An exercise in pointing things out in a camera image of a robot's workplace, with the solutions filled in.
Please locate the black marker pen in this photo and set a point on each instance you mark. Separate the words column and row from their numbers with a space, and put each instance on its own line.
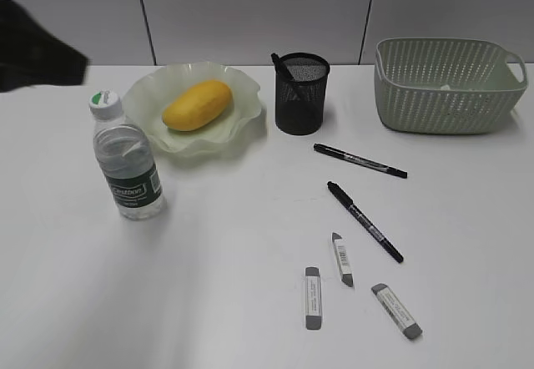
column 364, row 221
column 289, row 89
column 354, row 159

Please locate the yellow mango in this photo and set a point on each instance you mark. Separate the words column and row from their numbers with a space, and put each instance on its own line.
column 198, row 106

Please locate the eraser with barcode sleeve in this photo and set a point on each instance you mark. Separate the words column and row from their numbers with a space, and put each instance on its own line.
column 342, row 260

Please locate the clear water bottle green label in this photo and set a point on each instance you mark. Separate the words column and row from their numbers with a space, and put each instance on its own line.
column 125, row 158

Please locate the grey white eraser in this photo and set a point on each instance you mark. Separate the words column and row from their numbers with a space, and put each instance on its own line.
column 397, row 311
column 313, row 299

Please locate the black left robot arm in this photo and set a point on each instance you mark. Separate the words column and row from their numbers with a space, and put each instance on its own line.
column 30, row 55

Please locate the black mesh pen holder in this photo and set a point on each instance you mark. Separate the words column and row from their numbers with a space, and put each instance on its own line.
column 312, row 72

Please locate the frosted green wavy plate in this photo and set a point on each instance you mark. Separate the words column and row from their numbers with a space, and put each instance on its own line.
column 146, row 100

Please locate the pale green plastic basket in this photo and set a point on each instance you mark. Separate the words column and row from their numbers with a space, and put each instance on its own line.
column 409, row 72

